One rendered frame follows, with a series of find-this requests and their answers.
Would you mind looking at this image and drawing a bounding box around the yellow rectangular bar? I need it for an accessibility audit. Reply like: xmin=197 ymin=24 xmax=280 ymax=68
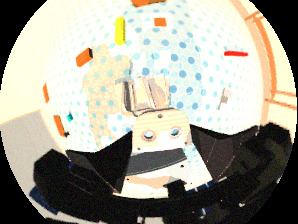
xmin=114 ymin=18 xmax=126 ymax=45

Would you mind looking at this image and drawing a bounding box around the small teal cube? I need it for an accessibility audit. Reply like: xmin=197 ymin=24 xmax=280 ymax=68
xmin=65 ymin=113 xmax=74 ymax=121

